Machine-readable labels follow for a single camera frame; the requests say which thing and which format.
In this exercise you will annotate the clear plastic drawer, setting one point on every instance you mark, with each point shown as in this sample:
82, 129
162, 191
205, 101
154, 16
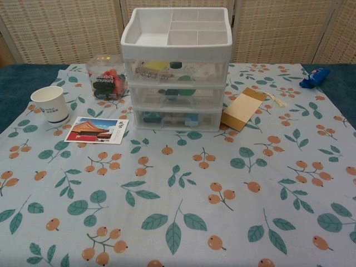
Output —
144, 96

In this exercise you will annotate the clear drawer with blue item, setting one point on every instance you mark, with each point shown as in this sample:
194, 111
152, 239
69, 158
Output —
178, 122

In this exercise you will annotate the white plastic drawer organizer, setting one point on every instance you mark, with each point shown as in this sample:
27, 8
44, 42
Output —
178, 30

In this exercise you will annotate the small black object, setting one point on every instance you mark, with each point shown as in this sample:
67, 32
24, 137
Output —
168, 94

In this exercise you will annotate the fruit and leaf print tablecloth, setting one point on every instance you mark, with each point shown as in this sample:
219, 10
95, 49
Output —
178, 194

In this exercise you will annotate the brown cardboard envelope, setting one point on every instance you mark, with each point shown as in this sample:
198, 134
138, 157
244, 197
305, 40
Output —
242, 111

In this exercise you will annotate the yellow flat item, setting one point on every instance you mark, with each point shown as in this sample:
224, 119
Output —
157, 66

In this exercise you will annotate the palace photo postcard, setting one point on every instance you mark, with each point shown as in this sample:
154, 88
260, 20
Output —
94, 130

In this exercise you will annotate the clear box with toys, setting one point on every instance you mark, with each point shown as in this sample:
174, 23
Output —
107, 78

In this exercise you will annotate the cream bookmark tassel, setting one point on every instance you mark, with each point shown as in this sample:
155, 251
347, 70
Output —
278, 100

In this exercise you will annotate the white paper cup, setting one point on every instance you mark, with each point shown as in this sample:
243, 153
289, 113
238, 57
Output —
51, 105

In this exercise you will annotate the blue snack packet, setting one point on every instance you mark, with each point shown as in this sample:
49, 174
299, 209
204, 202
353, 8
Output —
314, 76

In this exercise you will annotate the woven bamboo folding screen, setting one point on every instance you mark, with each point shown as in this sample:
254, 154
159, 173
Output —
69, 30

